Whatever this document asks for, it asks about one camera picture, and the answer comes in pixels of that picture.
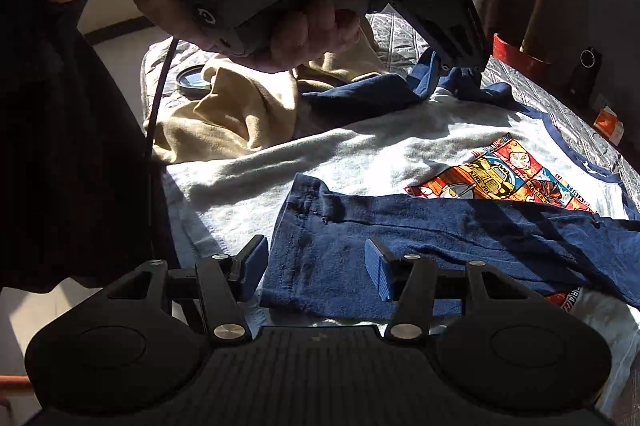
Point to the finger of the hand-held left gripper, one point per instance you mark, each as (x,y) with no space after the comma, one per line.
(450,20)

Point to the person's dark clothing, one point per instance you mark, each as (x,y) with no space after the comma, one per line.
(65,145)

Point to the pale yellow garment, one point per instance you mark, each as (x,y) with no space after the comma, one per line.
(240,110)

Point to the black speaker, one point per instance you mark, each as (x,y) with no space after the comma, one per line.
(586,73)

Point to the round black-rimmed glass disc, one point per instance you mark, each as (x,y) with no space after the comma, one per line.
(192,79)

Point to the grey quilted bedspread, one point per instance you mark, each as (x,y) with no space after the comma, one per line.
(550,105)

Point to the red plant pot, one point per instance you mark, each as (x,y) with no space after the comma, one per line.
(520,55)

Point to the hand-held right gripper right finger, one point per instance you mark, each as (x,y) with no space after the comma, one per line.
(377,271)

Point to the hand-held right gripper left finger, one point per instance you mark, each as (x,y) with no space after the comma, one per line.
(254,267)

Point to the white navy-sleeved printed t-shirt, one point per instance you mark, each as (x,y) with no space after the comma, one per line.
(360,155)

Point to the orange and white box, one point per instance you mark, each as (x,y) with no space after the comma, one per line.
(609,124)

